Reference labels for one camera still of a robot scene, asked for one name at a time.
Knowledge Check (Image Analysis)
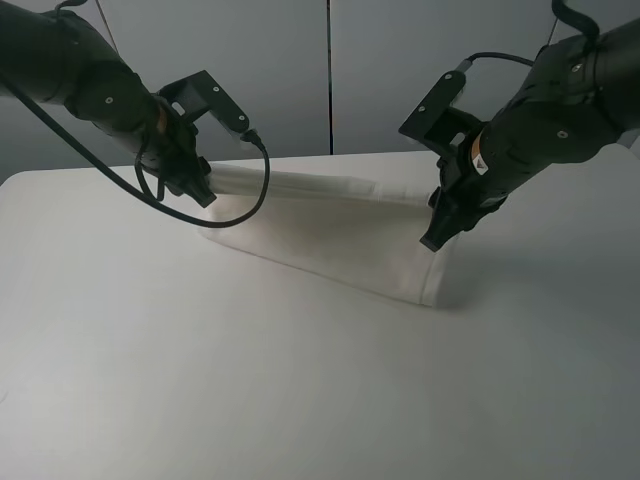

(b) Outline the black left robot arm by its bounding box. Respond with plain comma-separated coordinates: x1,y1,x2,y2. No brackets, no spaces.
1,2,215,207

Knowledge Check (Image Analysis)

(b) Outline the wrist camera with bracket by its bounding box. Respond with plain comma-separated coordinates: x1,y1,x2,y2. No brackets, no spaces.
157,70,251,138
399,70,482,157

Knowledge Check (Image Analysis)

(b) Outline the black left camera cable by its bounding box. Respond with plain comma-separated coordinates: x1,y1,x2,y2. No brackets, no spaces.
0,69,272,230

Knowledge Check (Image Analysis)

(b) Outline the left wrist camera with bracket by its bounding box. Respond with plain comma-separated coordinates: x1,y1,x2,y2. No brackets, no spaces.
157,70,251,138

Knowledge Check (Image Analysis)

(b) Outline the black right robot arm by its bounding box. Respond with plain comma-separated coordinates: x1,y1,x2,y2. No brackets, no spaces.
421,20,639,251

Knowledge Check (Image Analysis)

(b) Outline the white towel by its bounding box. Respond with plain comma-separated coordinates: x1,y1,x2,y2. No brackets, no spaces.
201,172,453,307

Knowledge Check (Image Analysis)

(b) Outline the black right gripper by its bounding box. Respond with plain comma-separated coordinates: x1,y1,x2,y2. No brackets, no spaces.
420,146,508,249

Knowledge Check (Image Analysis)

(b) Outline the black camera cable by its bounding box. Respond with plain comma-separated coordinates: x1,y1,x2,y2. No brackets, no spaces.
0,69,272,230
457,52,536,76

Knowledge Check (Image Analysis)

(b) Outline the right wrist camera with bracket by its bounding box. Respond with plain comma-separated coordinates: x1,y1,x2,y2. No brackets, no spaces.
399,70,482,157

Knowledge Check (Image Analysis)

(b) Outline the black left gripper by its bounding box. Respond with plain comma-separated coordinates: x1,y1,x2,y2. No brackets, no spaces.
133,107,216,207

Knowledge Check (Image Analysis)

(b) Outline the black right camera cable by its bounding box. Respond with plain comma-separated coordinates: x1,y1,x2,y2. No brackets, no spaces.
457,52,536,76

